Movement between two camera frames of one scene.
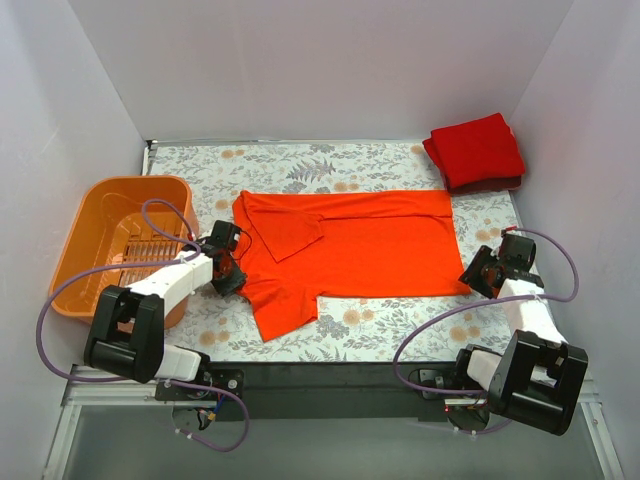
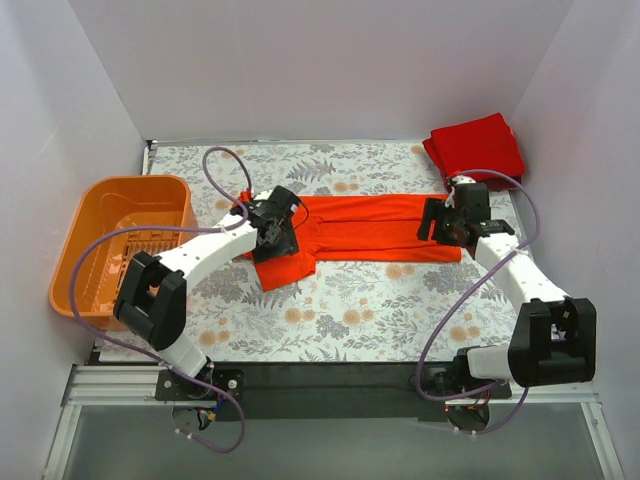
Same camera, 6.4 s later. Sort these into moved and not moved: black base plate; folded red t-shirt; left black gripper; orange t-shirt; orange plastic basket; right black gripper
Moved: right black gripper; left black gripper; orange t-shirt
Not moved: folded red t-shirt; orange plastic basket; black base plate
